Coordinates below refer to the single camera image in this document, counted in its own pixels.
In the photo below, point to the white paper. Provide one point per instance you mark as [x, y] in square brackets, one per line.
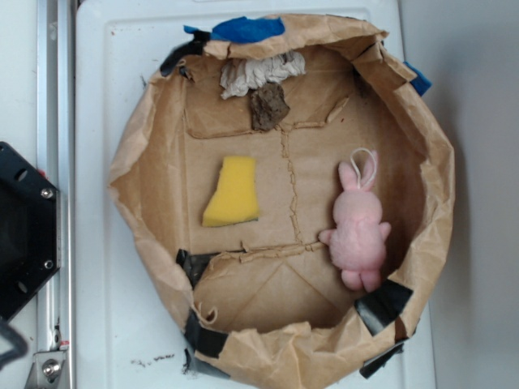
[239, 76]

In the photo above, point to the yellow sponge piece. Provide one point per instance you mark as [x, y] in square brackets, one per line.
[234, 200]

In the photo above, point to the brown paper bag tray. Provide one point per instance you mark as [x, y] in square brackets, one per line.
[278, 316]

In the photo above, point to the pink plush bunny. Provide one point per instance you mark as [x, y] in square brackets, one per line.
[357, 244]

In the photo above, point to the blue tape piece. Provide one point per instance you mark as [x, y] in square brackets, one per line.
[241, 30]
[420, 82]

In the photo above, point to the white plastic board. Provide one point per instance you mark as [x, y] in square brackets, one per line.
[125, 338]

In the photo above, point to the blue tape piece right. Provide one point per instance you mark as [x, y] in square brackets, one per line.
[420, 82]

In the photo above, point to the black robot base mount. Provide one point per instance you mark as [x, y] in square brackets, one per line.
[29, 231]

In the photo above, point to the aluminium frame rail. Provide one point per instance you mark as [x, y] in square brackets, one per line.
[55, 156]

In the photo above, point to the metal corner bracket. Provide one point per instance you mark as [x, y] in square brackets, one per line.
[49, 370]

